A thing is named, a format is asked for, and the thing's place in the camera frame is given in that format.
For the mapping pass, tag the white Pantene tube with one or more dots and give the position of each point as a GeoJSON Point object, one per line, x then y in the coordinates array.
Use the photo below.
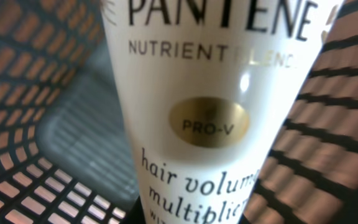
{"type": "Point", "coordinates": [204, 87]}

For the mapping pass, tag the grey plastic shopping basket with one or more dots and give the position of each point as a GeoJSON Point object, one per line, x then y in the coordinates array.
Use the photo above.
{"type": "Point", "coordinates": [64, 157]}

